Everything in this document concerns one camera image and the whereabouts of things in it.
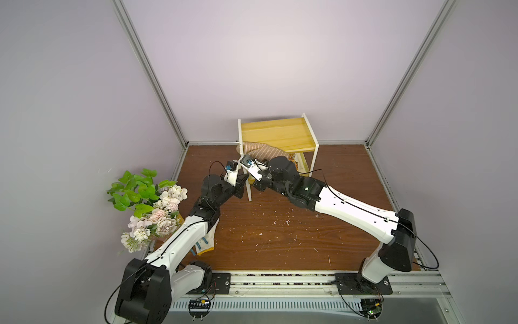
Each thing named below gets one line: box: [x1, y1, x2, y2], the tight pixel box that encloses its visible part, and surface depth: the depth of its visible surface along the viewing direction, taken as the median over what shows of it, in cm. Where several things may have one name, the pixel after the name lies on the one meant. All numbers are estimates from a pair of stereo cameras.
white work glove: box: [190, 228, 216, 256], surface depth 84 cm
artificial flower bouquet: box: [106, 168, 188, 254], surface depth 63 cm
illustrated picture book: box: [294, 152, 310, 174], surface depth 93 cm
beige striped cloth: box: [236, 142, 291, 161], surface depth 72 cm
